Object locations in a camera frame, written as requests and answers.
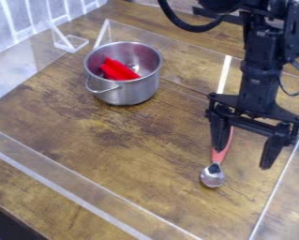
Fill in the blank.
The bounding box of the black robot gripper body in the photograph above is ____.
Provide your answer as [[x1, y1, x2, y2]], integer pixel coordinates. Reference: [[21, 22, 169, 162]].
[[207, 76, 299, 145]]

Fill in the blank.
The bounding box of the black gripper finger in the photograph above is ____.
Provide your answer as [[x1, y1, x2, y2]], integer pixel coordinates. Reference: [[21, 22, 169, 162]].
[[259, 123, 289, 170], [209, 112, 229, 152]]

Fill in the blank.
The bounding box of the pink handled metal spoon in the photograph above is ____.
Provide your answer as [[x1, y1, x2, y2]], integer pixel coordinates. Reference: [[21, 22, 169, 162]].
[[199, 131, 232, 188]]

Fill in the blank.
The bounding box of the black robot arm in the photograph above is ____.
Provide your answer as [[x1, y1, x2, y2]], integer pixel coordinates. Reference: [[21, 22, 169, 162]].
[[199, 0, 299, 170]]

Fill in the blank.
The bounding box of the clear acrylic barrier back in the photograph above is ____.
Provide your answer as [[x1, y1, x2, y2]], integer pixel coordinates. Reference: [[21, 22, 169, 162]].
[[49, 18, 299, 130]]

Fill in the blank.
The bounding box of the clear acrylic barrier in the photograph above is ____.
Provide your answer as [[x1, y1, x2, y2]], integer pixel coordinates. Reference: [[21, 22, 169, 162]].
[[0, 131, 203, 240], [49, 18, 299, 130]]

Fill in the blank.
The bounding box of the small silver metal pot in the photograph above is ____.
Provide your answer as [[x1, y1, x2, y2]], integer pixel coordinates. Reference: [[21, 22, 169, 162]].
[[84, 41, 163, 105]]

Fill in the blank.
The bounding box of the black strip on table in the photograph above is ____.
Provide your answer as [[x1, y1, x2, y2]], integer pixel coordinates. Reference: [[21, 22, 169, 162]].
[[191, 7, 243, 25]]

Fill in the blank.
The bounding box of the red object in pot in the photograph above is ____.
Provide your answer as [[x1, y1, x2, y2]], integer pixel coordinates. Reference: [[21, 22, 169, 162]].
[[100, 57, 140, 81]]

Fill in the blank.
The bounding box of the clear acrylic barrier front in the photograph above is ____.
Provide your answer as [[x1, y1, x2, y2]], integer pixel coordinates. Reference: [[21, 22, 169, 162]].
[[0, 131, 203, 240]]

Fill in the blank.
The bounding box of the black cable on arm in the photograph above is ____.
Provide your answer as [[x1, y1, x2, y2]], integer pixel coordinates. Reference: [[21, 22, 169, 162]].
[[156, 0, 227, 34]]

